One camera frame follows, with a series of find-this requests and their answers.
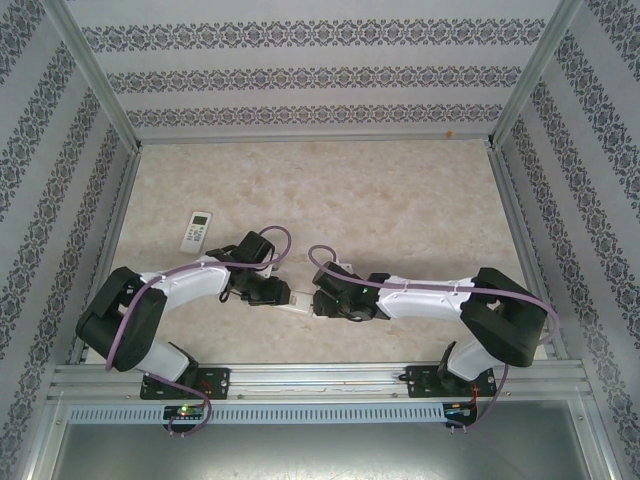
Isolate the white remote with label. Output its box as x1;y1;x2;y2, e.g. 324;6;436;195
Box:
288;291;320;317

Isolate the white remote with display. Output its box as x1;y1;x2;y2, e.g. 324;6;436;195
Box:
178;211;214;255

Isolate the grey metal panel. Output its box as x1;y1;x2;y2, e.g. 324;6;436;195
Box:
29;399;619;480

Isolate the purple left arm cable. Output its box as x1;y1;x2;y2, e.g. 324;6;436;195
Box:
103;225;294;437

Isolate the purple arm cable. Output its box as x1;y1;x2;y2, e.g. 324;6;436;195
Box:
307;243;561;431
103;225;294;437

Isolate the wide aluminium base rail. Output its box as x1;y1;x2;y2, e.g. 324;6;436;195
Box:
48;362;592;402

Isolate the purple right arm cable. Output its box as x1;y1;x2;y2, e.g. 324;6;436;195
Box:
307;243;561;431

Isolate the grey slotted cable duct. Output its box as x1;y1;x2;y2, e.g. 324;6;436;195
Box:
67;402;447;426

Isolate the aluminium table edge rail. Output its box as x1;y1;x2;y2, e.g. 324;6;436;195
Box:
135;130;497;147
69;147;145;365
487;144;570;361

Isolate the aluminium frame side rail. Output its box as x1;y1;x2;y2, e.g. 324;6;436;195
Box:
574;394;629;480
12;394;69;480

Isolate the aluminium frame corner post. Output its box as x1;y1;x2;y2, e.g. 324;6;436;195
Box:
488;0;585;150
42;0;146;154

